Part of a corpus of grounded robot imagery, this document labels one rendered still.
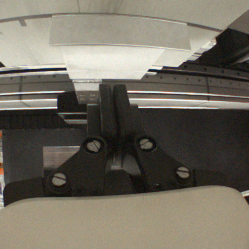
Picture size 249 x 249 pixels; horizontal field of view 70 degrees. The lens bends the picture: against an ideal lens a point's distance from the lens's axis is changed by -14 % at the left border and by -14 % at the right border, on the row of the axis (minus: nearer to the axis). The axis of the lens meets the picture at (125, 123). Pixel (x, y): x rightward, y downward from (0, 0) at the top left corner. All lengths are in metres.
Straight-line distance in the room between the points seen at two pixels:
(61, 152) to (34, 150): 0.53
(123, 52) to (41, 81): 0.32
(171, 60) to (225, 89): 0.39
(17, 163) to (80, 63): 0.61
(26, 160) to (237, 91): 0.71
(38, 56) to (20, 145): 0.59
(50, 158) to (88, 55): 0.11
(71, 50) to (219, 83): 0.45
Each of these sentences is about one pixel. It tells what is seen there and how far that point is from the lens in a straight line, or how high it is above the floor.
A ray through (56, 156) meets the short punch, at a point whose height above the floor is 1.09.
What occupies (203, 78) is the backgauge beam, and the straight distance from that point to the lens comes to 0.54.
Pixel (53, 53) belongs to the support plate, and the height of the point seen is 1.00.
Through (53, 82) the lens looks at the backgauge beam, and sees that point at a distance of 0.46.
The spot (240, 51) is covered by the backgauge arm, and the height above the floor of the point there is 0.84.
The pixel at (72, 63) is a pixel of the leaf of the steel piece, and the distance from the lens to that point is 0.20.
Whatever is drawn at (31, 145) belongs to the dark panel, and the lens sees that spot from 0.74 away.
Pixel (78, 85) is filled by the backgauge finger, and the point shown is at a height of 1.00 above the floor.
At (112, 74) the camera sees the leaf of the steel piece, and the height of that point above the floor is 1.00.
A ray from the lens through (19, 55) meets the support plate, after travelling 0.19.
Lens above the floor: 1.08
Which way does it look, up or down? 5 degrees down
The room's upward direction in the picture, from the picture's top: 178 degrees clockwise
